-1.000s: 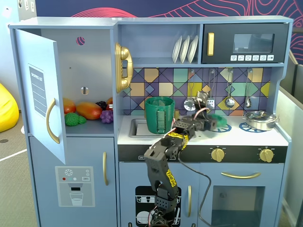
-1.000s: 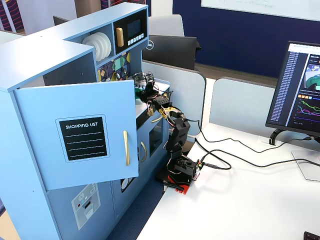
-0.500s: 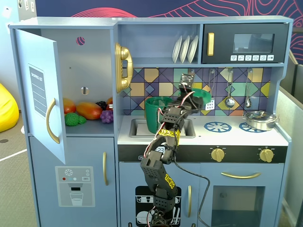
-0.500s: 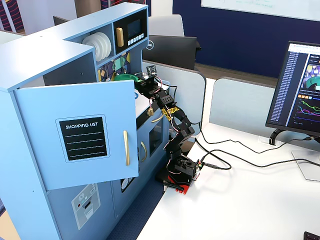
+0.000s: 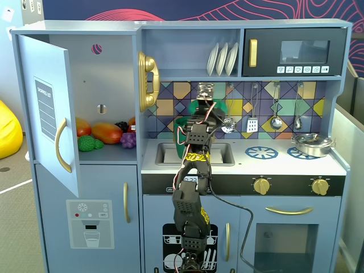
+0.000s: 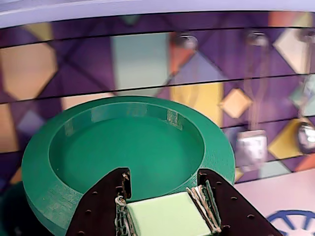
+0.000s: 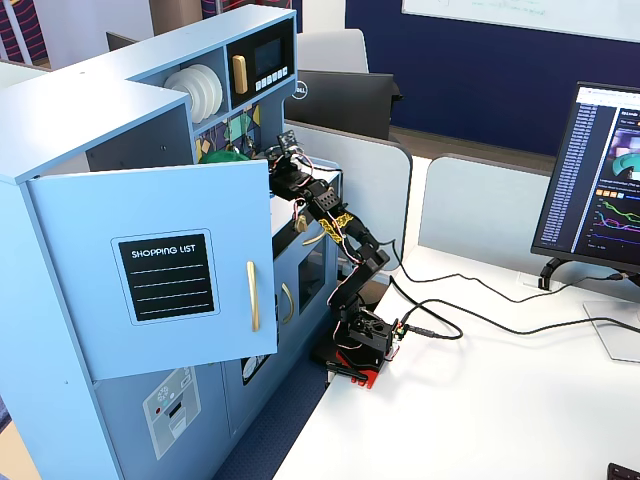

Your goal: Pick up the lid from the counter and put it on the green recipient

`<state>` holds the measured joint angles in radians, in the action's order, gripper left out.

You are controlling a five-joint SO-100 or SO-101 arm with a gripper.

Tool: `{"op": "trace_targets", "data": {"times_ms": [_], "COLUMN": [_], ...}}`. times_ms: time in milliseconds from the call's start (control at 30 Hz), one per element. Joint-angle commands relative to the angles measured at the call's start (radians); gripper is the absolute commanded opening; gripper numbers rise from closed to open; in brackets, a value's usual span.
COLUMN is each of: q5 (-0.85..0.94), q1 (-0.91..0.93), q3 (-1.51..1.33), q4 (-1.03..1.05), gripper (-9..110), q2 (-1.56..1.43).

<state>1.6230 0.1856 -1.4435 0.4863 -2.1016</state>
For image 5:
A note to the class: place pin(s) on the grey toy sink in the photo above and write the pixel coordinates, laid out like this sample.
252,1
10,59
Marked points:
227,150

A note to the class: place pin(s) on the metal slotted spatula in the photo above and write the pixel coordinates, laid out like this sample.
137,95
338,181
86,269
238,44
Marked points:
252,125

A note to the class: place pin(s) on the black toy microwave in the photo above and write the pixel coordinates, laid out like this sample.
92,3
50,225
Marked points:
267,51

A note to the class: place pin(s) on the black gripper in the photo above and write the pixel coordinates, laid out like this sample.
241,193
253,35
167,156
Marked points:
218,114

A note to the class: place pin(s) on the green toy broccoli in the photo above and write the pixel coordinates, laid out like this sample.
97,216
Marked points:
86,143

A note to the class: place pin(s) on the orange toy mango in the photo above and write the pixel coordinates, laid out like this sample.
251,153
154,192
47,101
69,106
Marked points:
106,133

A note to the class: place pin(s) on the red toy fruit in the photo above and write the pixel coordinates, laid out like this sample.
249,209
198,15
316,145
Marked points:
131,129

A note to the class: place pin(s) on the metal slotted skimmer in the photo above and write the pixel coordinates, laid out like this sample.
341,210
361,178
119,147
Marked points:
231,128

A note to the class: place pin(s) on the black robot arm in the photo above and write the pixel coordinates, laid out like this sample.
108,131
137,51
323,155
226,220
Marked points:
186,204

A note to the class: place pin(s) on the small wrist camera board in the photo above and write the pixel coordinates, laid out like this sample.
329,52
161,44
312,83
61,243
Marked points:
206,91

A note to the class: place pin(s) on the green plastic container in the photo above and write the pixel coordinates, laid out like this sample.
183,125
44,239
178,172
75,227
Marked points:
179,133

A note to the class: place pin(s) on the white toy plate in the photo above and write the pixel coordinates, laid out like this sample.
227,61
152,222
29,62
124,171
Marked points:
231,58
221,59
211,61

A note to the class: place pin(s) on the gold toy telephone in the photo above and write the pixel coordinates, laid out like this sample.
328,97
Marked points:
149,65

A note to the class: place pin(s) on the green round lid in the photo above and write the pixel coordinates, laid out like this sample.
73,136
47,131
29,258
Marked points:
193,107

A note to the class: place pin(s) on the blue wooden toy kitchen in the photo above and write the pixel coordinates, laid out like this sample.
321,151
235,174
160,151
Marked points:
187,24

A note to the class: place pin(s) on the gold stove knob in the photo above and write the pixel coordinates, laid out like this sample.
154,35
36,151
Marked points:
261,186
320,186

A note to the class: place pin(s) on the yellow bean bag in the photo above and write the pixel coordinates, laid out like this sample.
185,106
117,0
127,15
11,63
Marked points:
8,133

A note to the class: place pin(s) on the purple toy grapes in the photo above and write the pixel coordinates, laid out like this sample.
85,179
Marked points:
128,140

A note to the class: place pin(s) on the red yellow toy peach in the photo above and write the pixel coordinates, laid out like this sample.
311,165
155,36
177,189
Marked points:
83,128

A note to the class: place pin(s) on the blue fridge door with list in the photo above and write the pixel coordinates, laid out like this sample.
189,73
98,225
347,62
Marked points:
42,62

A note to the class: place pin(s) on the orange toy fruit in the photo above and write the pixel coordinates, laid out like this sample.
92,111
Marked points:
132,121

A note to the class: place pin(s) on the blue freezer door with dispenser print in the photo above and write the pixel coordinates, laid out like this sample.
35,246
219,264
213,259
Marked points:
57,185

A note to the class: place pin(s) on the dark toy blackberries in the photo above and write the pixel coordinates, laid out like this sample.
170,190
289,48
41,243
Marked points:
121,126

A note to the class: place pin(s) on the gold faucet knob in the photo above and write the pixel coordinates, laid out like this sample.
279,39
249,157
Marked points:
213,137

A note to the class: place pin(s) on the white wall outlet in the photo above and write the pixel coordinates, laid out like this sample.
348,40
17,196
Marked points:
8,14
10,32

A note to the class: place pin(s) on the grey partition panel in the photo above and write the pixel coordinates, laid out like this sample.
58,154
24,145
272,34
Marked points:
352,170

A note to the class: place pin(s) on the metal spoon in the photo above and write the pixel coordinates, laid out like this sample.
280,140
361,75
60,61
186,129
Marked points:
297,123

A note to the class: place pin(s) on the metal ladle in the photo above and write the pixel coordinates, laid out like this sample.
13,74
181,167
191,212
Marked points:
276,123

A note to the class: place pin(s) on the steel pot with lid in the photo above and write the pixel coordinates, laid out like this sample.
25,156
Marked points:
312,149

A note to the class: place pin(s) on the blue oven door with window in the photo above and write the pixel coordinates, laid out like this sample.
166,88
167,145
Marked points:
264,221

